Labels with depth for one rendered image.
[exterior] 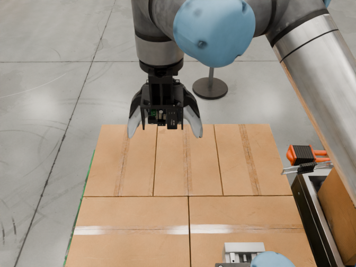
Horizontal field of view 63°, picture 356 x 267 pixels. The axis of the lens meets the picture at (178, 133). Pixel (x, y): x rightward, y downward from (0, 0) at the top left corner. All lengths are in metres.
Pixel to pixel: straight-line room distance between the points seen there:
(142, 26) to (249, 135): 1.69
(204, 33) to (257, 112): 2.82
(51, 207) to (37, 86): 1.68
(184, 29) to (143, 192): 1.45
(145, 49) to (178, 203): 1.30
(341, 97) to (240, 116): 2.66
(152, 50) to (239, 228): 1.30
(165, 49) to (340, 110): 0.24
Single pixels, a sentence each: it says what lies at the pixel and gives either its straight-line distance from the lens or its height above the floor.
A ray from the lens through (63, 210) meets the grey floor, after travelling 2.42.
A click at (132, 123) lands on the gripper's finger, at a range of 0.57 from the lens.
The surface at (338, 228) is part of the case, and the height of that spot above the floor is 0.62.
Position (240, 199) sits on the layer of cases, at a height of 0.54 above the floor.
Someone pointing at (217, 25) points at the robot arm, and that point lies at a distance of 0.30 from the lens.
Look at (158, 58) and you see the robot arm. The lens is 0.43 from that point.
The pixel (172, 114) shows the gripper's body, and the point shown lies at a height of 1.64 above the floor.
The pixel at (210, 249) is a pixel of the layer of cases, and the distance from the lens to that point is 1.54.
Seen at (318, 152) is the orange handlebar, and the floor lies 1.09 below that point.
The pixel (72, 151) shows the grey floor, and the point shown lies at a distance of 2.77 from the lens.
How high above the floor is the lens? 1.96
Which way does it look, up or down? 45 degrees down
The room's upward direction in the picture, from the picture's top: straight up
